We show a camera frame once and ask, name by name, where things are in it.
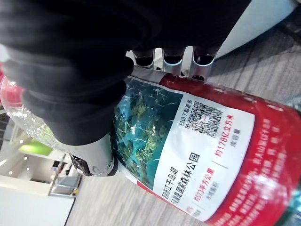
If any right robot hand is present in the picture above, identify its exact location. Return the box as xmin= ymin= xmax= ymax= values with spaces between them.
xmin=0 ymin=0 xmax=250 ymax=177

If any clear red-labelled water bottle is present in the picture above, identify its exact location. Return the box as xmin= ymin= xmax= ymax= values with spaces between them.
xmin=0 ymin=61 xmax=301 ymax=226

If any white reception counter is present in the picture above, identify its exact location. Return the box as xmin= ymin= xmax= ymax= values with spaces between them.
xmin=0 ymin=174 xmax=82 ymax=226

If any white round table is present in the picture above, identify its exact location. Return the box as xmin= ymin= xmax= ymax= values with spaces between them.
xmin=215 ymin=0 xmax=301 ymax=59

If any green wall panel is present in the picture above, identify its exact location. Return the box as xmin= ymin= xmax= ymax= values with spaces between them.
xmin=19 ymin=138 xmax=62 ymax=159

